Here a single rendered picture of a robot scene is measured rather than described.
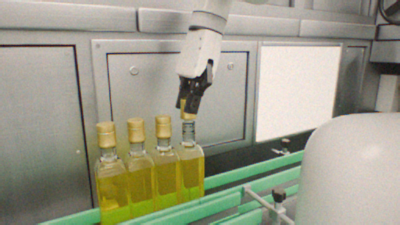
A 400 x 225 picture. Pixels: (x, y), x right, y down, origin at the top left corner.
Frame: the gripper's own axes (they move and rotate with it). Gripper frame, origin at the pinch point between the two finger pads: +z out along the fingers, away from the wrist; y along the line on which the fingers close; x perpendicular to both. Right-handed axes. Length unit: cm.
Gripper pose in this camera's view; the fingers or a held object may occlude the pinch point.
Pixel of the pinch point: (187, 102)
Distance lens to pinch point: 54.3
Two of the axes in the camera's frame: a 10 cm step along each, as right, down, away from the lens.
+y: 4.7, 2.1, -8.6
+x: 8.5, 1.7, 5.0
